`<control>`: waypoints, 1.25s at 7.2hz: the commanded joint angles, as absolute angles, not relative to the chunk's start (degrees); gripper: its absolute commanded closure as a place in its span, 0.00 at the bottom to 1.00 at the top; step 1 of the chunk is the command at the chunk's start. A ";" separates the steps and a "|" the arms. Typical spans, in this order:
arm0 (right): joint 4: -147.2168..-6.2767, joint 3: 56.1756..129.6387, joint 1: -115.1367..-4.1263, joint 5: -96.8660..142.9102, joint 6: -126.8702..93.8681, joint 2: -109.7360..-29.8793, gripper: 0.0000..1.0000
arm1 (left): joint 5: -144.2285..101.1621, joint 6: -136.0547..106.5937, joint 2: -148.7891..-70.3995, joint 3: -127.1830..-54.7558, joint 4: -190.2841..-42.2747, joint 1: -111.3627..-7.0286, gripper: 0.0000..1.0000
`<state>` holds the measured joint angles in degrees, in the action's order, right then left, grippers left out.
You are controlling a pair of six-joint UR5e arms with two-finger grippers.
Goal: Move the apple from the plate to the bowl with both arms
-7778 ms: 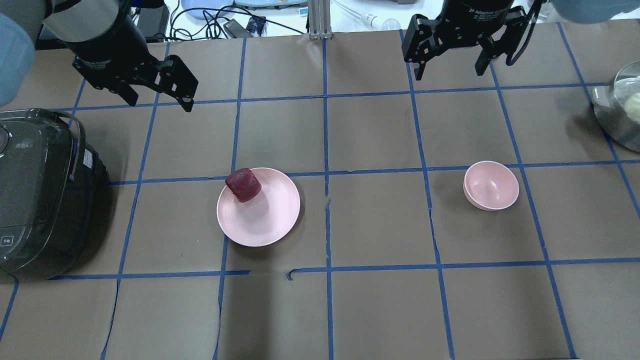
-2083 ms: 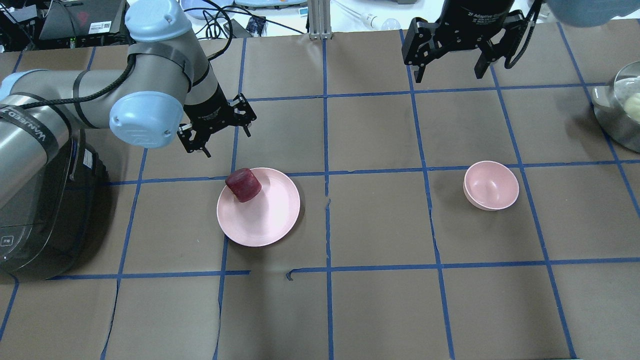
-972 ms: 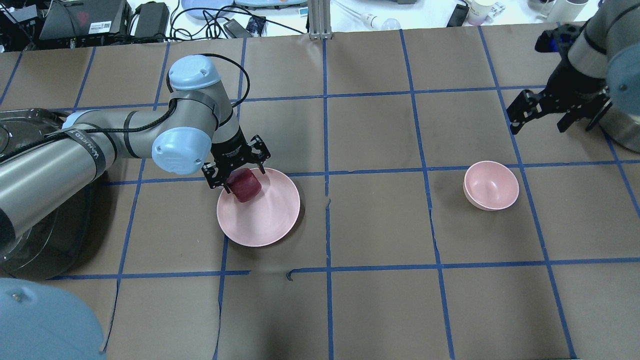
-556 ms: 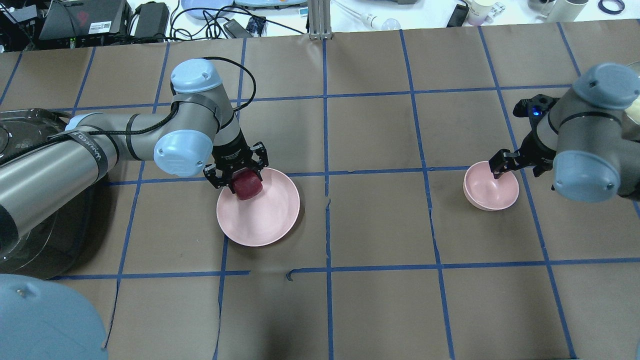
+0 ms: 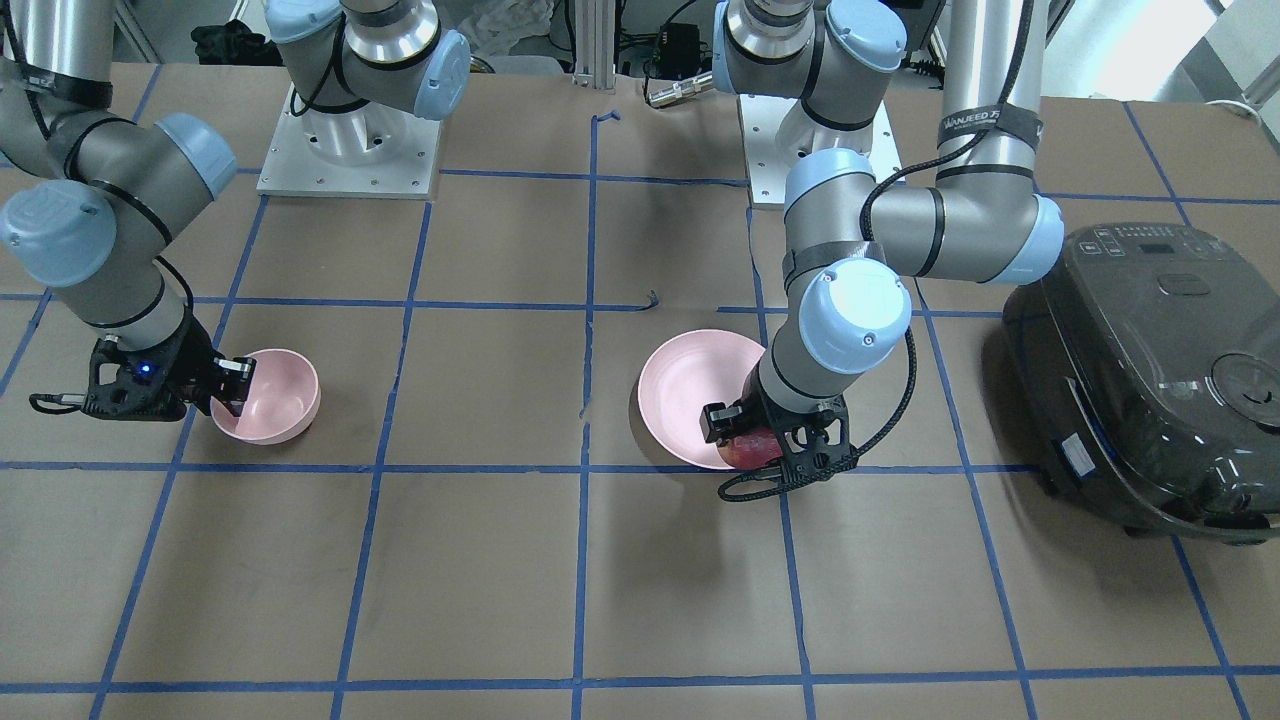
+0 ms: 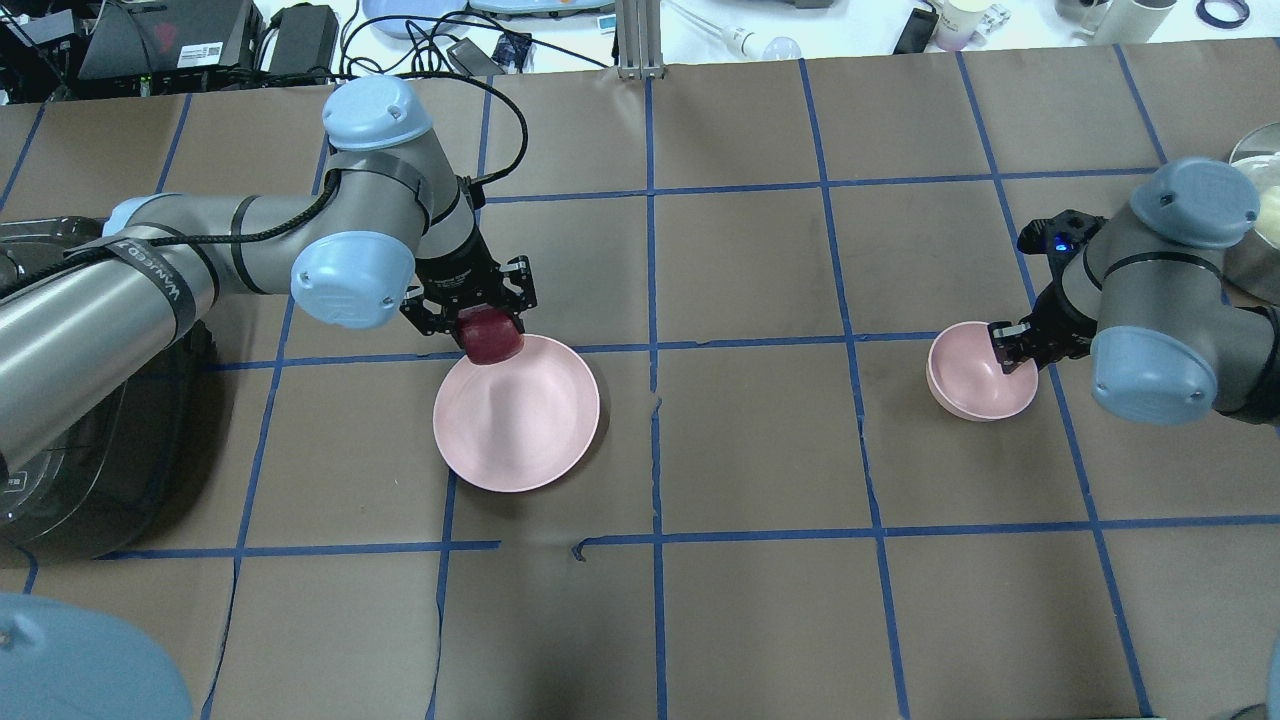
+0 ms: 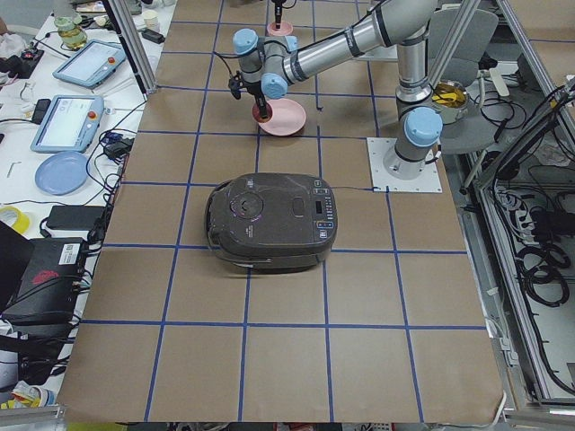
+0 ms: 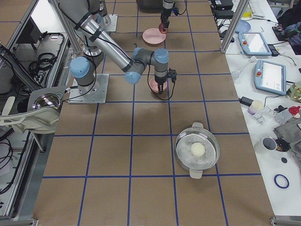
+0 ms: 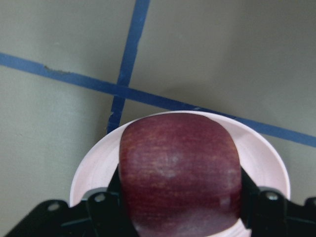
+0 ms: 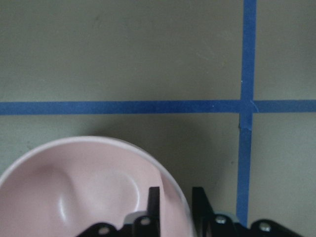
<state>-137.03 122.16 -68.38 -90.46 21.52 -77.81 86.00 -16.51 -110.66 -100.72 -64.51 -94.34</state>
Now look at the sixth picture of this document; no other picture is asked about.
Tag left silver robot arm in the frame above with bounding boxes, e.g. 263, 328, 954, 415
1, 76, 538, 471

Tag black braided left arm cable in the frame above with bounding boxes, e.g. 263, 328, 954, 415
0, 72, 531, 296

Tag red apple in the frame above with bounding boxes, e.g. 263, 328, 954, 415
457, 305, 524, 366

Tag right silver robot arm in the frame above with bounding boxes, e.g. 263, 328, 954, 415
987, 158, 1279, 427

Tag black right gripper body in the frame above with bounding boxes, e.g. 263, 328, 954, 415
1018, 210, 1106, 363

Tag pink plate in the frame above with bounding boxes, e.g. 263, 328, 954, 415
431, 334, 602, 493

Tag steel bowl with yellow items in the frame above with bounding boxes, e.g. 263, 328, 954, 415
1224, 122, 1279, 305

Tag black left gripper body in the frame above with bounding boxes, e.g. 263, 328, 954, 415
399, 232, 538, 341

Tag black power adapter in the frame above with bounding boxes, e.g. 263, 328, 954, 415
265, 3, 338, 85

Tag black computer box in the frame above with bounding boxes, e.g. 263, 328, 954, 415
78, 1, 262, 83

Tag aluminium frame post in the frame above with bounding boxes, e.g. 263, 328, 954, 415
614, 0, 666, 79

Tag small pink bowl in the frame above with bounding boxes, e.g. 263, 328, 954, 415
925, 322, 1039, 421

